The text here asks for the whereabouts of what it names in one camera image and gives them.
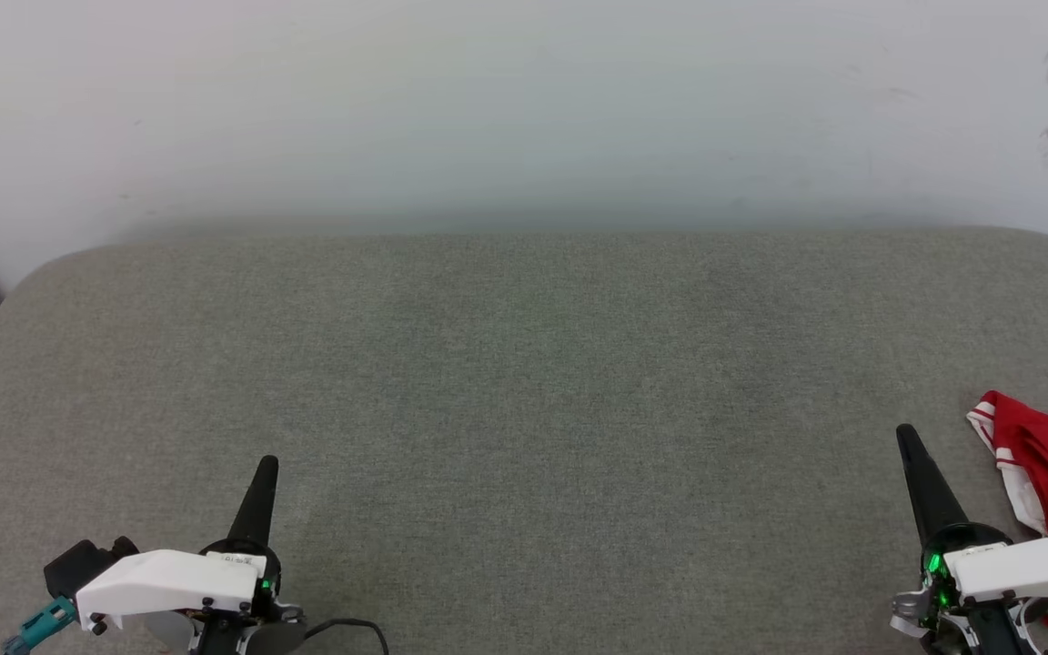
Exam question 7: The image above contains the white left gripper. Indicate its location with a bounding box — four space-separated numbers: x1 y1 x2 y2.
76 454 305 655

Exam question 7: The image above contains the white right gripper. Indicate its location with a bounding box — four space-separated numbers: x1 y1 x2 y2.
891 423 1048 655

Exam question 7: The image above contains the grey-green fabric sofa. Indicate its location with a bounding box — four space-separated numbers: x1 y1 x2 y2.
0 227 1048 655

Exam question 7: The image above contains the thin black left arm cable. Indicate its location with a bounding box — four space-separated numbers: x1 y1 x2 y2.
302 617 390 655

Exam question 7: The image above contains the teal left camera connector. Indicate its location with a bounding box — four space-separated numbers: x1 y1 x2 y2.
3 595 78 655

